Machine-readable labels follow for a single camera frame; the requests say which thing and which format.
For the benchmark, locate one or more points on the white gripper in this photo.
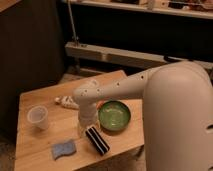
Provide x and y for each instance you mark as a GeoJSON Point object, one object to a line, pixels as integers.
{"type": "Point", "coordinates": [85, 121]}

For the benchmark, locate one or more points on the wooden shelf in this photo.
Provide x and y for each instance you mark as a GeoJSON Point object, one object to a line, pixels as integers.
{"type": "Point", "coordinates": [148, 6]}

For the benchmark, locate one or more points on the metal stand pole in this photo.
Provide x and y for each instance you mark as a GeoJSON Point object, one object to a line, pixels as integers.
{"type": "Point", "coordinates": [75, 38]}

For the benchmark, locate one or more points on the blue sponge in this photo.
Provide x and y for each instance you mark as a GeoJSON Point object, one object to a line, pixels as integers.
{"type": "Point", "coordinates": [63, 149]}

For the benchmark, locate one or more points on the wooden table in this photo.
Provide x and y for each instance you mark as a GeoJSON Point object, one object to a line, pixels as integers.
{"type": "Point", "coordinates": [33, 147]}

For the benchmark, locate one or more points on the green ceramic bowl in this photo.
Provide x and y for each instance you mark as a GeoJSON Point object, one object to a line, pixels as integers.
{"type": "Point", "coordinates": [114, 115]}

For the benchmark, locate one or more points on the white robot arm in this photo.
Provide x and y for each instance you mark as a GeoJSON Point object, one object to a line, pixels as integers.
{"type": "Point", "coordinates": [177, 109]}

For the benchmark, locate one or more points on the white glue bottle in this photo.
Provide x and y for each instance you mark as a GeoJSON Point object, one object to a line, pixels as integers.
{"type": "Point", "coordinates": [66, 102]}

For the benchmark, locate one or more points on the orange marker pen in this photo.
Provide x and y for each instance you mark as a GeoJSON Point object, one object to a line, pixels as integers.
{"type": "Point", "coordinates": [99, 105]}

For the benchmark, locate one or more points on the white ceramic cup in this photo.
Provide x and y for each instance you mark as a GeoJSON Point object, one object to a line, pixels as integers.
{"type": "Point", "coordinates": [38, 116]}

